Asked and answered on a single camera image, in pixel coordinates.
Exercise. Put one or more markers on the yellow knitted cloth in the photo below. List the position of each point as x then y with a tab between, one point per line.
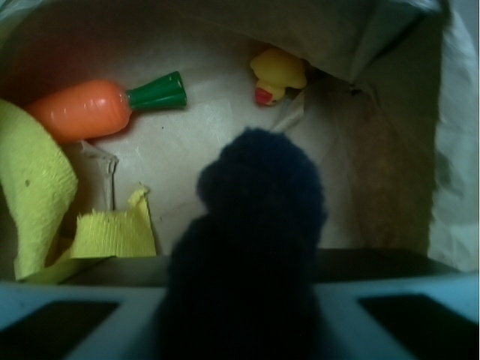
39	185

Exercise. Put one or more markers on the brown paper bag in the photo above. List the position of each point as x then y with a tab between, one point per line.
390	112

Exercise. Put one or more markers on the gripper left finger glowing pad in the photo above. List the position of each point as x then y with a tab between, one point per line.
85	309

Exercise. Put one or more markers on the yellow rubber duck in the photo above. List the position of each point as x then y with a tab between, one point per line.
276	70

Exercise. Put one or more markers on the orange toy carrot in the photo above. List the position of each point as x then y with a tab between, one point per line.
100	108

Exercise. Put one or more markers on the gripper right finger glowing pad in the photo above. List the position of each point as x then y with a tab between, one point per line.
394	304

